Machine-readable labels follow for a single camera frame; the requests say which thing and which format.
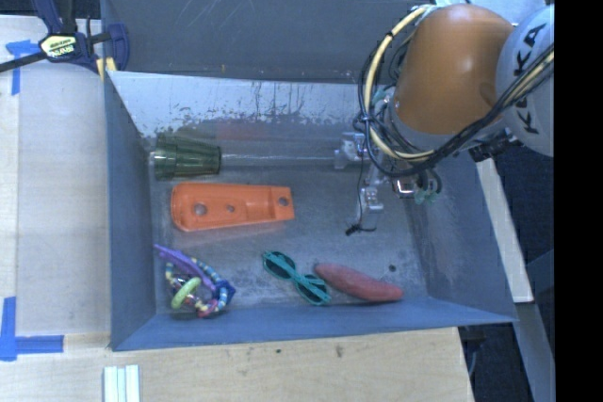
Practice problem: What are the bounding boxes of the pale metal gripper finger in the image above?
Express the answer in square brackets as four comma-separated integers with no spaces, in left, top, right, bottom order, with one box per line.
[359,184,385,228]
[333,131,368,171]

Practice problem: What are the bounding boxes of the red-brown toy sausage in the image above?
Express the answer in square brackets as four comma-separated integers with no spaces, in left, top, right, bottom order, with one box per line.
[313,262,405,303]

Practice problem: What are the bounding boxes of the green sunglasses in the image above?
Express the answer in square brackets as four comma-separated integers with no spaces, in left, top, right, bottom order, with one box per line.
[261,249,333,308]

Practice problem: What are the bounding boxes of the orange flat plastic block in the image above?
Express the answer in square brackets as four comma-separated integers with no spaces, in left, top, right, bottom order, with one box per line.
[170,182,297,234]

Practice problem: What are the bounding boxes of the grey metal bin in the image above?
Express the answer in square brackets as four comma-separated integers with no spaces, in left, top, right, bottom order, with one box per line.
[98,0,521,353]

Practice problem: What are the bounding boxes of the dark green plastic cup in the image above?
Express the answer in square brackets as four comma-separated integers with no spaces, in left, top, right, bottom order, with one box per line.
[150,134,223,182]

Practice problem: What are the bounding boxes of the pale wood board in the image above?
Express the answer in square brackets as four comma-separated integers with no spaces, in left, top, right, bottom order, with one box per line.
[15,59,113,337]

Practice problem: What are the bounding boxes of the multicolour ring toy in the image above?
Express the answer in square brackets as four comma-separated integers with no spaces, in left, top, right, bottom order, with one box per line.
[154,243,237,321]

